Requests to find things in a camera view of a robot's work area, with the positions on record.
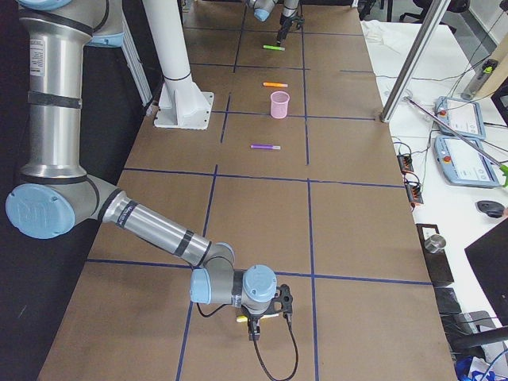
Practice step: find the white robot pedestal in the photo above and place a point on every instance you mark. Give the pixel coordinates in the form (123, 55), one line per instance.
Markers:
(181, 105)

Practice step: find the purple highlighter pen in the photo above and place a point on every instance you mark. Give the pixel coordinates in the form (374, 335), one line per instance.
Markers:
(265, 146)

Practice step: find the metal cup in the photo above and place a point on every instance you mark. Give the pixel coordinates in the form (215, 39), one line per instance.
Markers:
(434, 244)

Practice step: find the teach pendant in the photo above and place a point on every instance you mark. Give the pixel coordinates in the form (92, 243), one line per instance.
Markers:
(462, 116)
(462, 165)

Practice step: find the yellow highlighter pen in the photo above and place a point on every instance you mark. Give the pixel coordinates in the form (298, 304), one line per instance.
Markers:
(244, 318)

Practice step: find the black computer mouse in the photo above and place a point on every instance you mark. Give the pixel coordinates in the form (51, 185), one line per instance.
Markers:
(491, 208)

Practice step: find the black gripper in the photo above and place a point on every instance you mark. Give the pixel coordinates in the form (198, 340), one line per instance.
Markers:
(254, 320)
(286, 22)

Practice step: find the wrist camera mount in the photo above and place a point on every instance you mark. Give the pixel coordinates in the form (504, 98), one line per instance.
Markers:
(283, 301)
(297, 21)

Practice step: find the lower teach pendant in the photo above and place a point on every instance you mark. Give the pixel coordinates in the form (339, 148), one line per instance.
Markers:
(462, 165)

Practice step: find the orange highlighter pen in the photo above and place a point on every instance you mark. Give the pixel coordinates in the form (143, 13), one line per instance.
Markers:
(275, 85)

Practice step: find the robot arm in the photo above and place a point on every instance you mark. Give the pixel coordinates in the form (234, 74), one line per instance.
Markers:
(262, 10)
(56, 193)

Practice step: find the aluminium frame post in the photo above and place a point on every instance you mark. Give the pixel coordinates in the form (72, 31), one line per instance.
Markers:
(428, 27)

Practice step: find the upper teach pendant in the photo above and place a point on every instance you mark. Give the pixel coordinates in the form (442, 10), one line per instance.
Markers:
(462, 116)

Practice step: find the green highlighter pen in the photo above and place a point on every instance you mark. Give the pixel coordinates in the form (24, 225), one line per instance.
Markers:
(274, 48)

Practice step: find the pink mesh pen holder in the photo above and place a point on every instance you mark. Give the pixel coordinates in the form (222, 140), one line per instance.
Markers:
(279, 104)

